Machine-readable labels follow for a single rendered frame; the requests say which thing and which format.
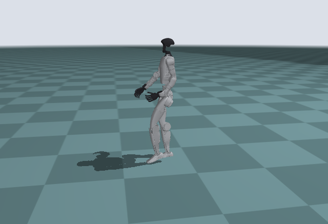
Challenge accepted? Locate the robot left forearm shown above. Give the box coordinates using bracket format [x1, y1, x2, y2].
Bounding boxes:
[159, 77, 176, 97]

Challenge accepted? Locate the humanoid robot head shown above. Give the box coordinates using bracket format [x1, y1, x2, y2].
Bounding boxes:
[161, 38, 174, 56]

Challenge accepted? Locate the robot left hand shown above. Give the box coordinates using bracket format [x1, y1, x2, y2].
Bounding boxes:
[145, 91, 162, 102]

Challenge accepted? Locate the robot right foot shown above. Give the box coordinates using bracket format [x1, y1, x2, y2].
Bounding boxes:
[163, 152, 173, 158]

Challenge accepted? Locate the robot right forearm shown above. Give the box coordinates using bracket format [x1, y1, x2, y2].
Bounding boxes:
[144, 76, 158, 89]

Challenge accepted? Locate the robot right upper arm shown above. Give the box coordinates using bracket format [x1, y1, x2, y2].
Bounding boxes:
[153, 67, 160, 78]

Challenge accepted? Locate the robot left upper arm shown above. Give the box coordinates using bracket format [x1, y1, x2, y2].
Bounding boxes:
[166, 57, 176, 82]

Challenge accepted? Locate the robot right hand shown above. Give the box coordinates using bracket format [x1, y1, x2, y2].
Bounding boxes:
[134, 84, 147, 98]

